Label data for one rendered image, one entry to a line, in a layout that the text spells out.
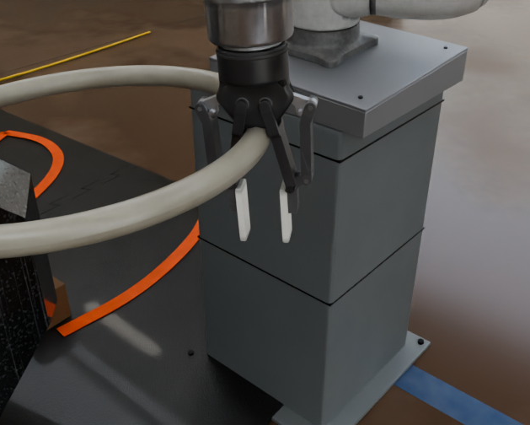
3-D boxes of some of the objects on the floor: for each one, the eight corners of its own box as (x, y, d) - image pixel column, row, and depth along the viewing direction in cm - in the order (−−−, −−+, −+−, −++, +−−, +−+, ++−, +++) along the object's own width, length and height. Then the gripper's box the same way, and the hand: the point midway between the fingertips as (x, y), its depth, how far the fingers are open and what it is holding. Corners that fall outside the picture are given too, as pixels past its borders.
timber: (72, 315, 195) (65, 283, 188) (37, 336, 187) (29, 304, 180) (13, 277, 211) (6, 245, 204) (-21, 295, 203) (-30, 263, 196)
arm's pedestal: (292, 275, 214) (300, 29, 172) (430, 345, 186) (479, 73, 144) (179, 357, 182) (154, 81, 140) (325, 457, 154) (349, 150, 112)
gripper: (338, 29, 70) (340, 222, 81) (179, 34, 73) (204, 218, 84) (333, 49, 63) (336, 255, 75) (159, 52, 66) (188, 250, 78)
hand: (264, 212), depth 78 cm, fingers closed on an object, 4 cm apart
